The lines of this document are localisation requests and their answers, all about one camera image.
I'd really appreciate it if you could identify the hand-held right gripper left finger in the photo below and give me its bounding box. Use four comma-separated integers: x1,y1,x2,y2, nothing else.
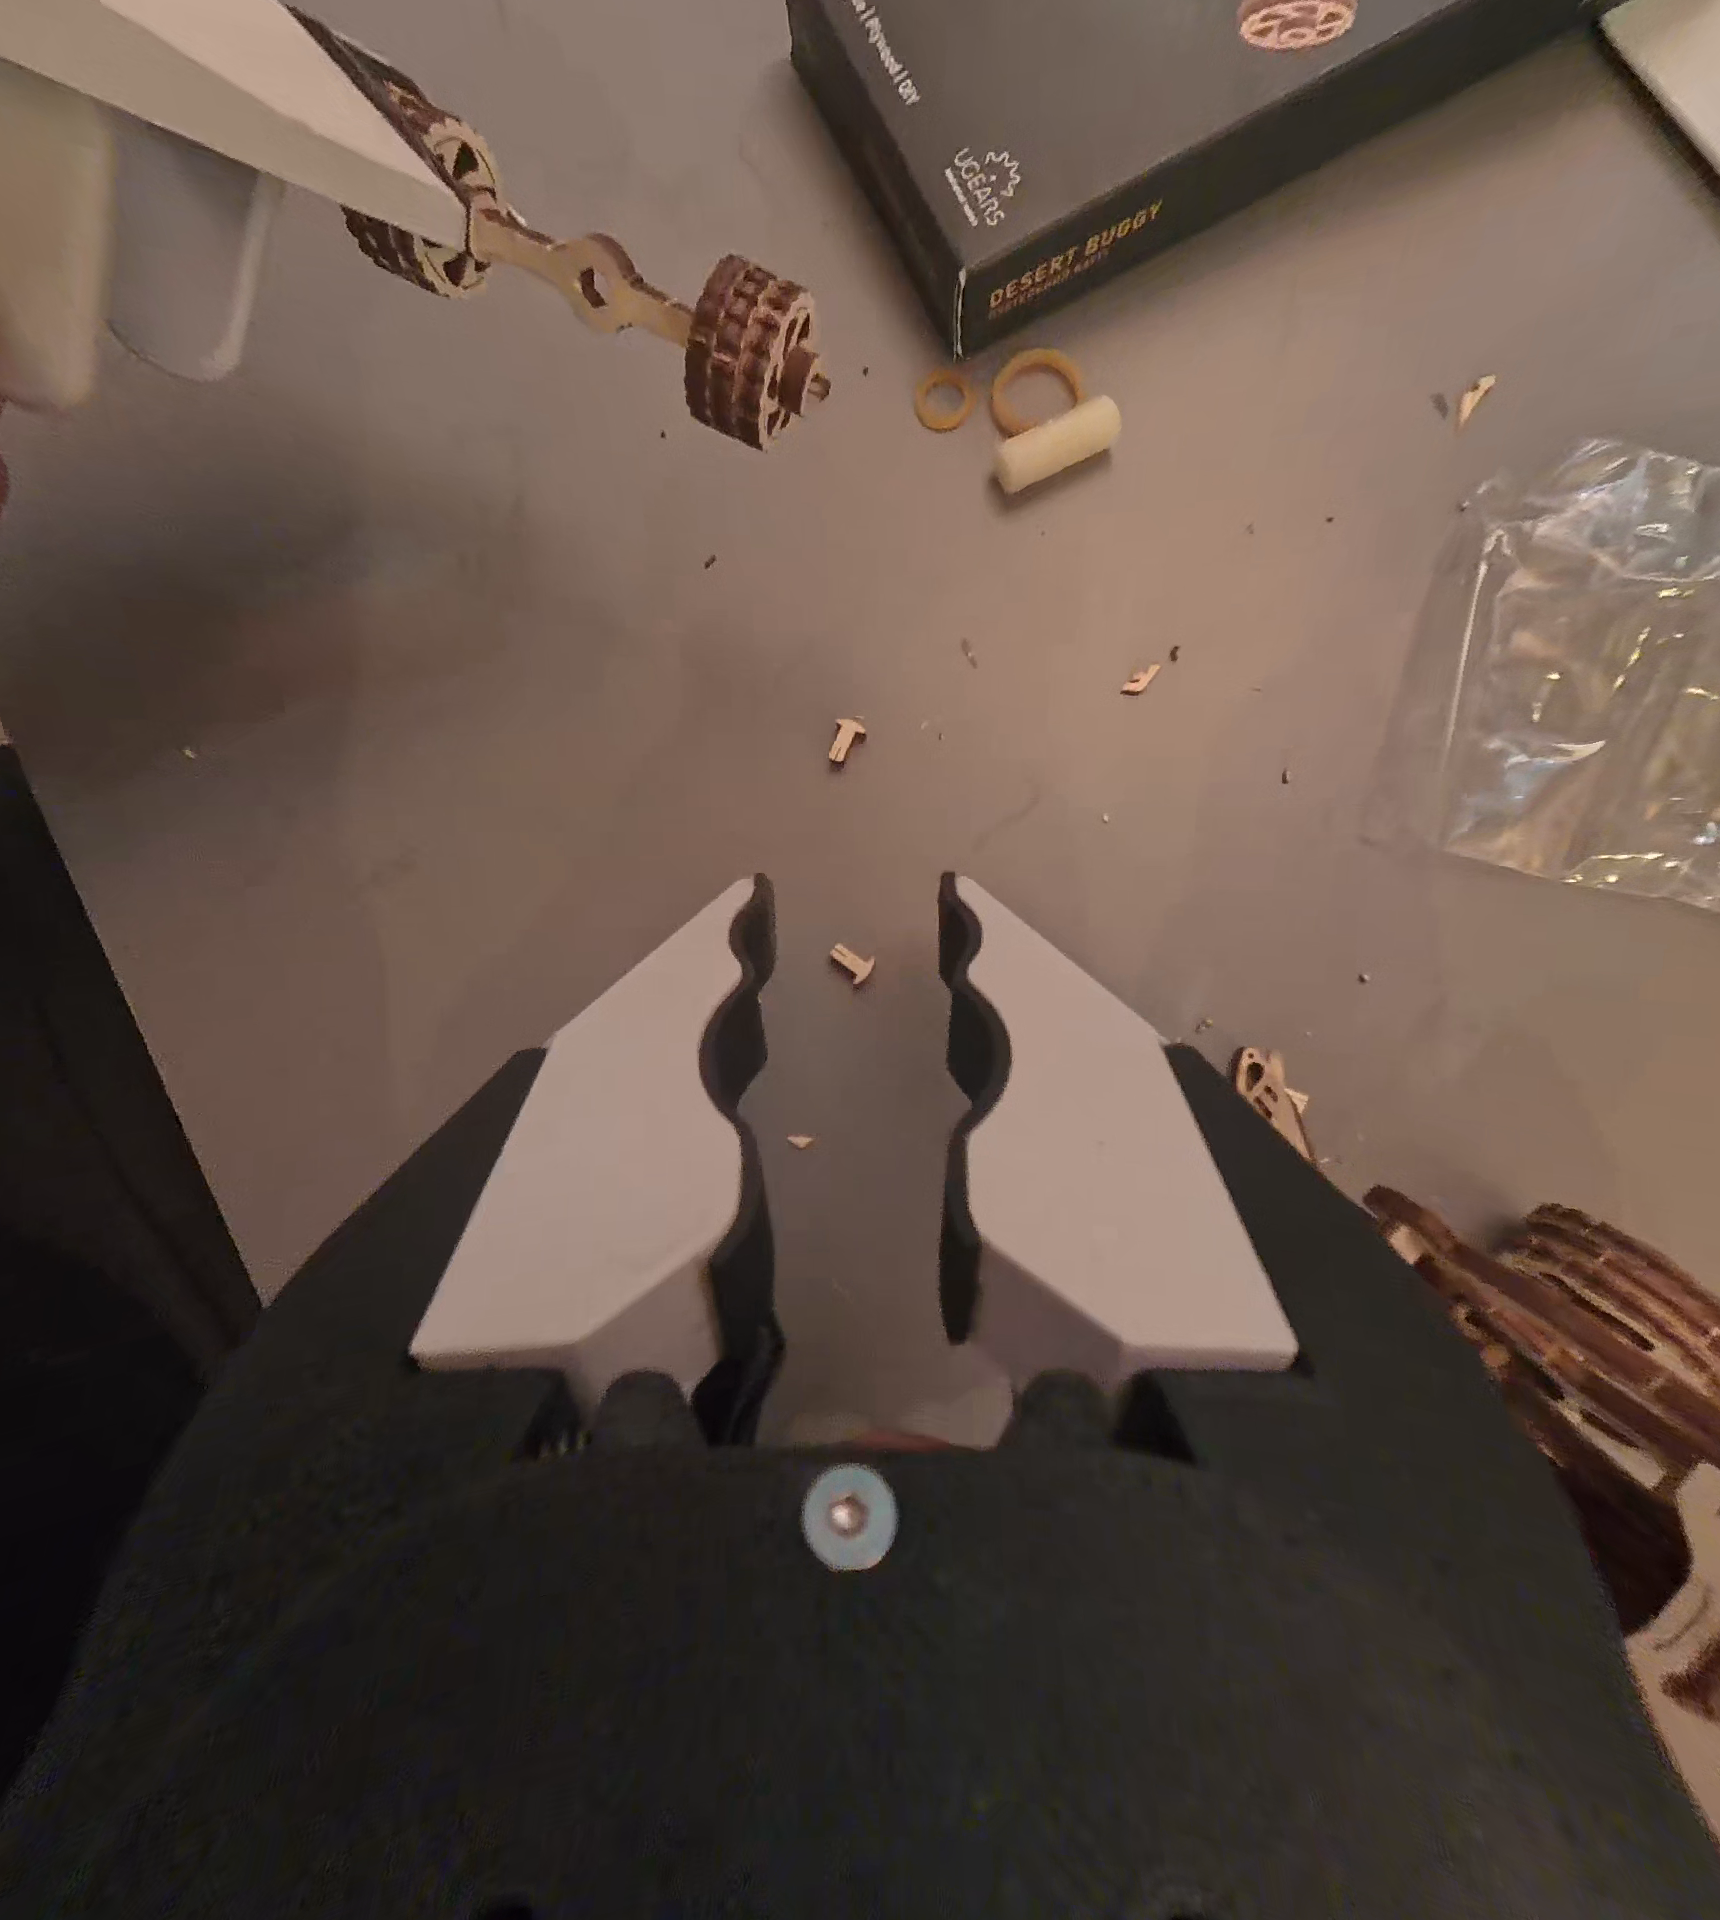
410,875,784,1374

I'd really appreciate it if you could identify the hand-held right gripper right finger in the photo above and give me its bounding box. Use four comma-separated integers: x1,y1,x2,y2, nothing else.
935,871,1305,1379

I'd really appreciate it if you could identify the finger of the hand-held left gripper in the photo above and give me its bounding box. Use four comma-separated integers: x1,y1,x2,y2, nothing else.
103,0,485,250

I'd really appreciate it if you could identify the wooden buggy model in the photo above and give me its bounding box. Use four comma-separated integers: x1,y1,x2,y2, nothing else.
1226,1042,1720,1644

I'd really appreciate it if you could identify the wooden wheel axle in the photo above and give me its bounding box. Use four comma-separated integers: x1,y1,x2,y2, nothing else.
286,0,833,453

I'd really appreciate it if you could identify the black model box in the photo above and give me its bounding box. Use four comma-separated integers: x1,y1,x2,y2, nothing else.
784,0,1613,361

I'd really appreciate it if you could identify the clear plastic bag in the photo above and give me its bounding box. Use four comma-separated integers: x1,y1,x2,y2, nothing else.
1363,434,1720,937

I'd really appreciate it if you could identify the white wax cylinder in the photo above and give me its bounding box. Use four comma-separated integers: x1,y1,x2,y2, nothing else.
993,392,1124,495

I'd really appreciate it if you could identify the large rubber band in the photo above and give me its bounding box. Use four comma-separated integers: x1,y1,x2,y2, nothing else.
990,349,1089,438

